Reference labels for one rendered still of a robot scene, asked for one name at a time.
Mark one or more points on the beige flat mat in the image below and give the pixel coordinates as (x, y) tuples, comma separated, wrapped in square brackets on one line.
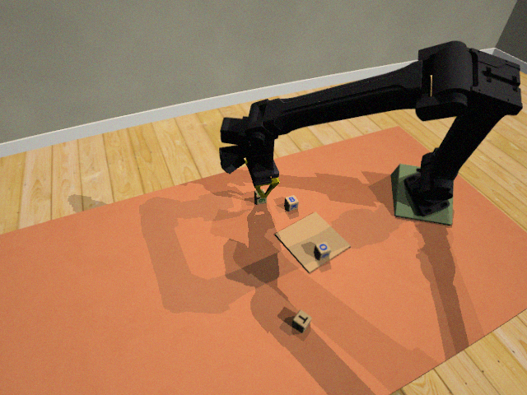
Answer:
[(301, 237)]

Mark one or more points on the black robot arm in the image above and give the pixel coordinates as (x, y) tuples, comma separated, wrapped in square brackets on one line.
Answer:
[(459, 75)]

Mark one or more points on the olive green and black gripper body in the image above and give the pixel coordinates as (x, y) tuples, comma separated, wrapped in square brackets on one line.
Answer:
[(263, 177)]

